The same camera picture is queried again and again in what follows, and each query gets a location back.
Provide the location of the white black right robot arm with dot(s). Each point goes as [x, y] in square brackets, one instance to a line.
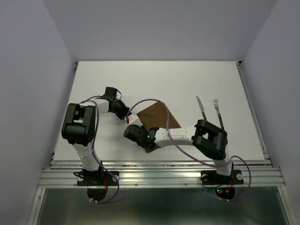
[209, 139]

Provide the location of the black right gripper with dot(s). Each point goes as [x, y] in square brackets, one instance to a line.
[139, 127]

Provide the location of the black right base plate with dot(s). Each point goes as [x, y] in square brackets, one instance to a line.
[210, 177]

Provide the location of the aluminium rail frame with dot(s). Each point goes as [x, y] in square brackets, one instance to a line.
[168, 192]

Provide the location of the silver fork dark handle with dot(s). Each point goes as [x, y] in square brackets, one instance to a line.
[216, 106]

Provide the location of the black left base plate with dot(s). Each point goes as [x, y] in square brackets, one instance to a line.
[95, 179]

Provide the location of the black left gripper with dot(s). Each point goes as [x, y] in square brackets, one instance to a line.
[125, 110]

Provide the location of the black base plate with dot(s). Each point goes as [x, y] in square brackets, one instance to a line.
[210, 177]
[95, 179]

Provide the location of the silver knife dark handle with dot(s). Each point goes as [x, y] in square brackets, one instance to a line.
[201, 108]

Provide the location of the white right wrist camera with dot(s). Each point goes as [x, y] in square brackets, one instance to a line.
[133, 119]

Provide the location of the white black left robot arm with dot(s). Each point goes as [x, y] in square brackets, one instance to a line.
[80, 127]

